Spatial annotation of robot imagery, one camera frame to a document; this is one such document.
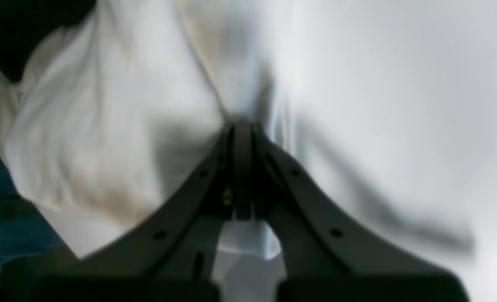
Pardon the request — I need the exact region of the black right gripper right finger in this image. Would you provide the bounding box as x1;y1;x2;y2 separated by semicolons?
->
252;125;469;302

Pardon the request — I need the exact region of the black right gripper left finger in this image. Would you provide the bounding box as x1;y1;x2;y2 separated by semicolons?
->
31;123;254;302

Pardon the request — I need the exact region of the white printed T-shirt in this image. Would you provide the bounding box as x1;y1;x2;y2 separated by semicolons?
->
0;0;299;302

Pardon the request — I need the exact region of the blue mat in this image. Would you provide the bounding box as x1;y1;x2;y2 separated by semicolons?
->
0;159;63;271

